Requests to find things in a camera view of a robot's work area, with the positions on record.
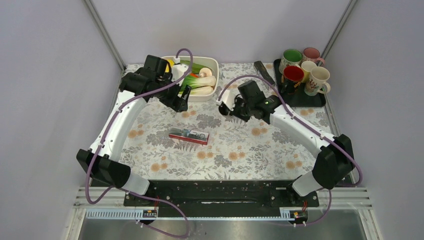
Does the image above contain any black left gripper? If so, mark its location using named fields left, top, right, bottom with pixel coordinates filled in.
left=155, top=72, right=192, bottom=112

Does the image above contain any black interior mug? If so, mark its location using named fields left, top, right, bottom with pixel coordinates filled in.
left=282, top=65, right=304, bottom=95

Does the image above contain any cream christmas mug green inside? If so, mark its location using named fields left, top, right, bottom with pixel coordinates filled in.
left=278, top=49, right=303, bottom=74

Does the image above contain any yellow mug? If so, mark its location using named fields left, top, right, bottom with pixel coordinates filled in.
left=300, top=60, right=317, bottom=83

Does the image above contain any tall floral beige mug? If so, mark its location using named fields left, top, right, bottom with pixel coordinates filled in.
left=304, top=66, right=331, bottom=96

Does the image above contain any pink ghost pattern mug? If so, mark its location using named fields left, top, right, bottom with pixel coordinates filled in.
left=302, top=47, right=325, bottom=66

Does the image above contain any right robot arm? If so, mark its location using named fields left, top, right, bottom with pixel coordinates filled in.
left=217, top=80, right=355, bottom=206

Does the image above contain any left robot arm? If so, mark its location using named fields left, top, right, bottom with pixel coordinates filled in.
left=76, top=55, right=192, bottom=206

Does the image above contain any white napa cabbage toy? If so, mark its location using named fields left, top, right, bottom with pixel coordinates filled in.
left=165, top=59, right=175, bottom=73

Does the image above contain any black rectangular box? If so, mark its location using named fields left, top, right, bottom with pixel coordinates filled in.
left=253, top=60, right=276, bottom=91

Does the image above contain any green leaf vegetable toy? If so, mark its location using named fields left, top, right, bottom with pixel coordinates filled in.
left=180, top=60, right=206, bottom=75

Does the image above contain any green leek stalk toy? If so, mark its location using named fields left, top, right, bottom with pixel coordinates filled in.
left=190, top=86, right=214, bottom=96

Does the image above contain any mushroom toy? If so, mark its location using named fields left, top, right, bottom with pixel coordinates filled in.
left=198, top=67, right=213, bottom=78

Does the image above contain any black tray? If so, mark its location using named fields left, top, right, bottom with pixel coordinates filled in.
left=273, top=58, right=327, bottom=108

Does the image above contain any green bok choy toy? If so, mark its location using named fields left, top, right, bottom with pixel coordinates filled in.
left=180, top=75, right=217, bottom=93

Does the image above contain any white vegetable tray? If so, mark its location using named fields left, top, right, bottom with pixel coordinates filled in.
left=179, top=56, right=220, bottom=102

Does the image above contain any red silver gum box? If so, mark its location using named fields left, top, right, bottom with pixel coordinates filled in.
left=168, top=127, right=210, bottom=145

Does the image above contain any floral tablecloth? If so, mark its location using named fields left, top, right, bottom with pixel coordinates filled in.
left=96, top=62, right=347, bottom=182

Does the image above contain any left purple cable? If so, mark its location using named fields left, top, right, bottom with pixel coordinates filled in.
left=85, top=48, right=194, bottom=239

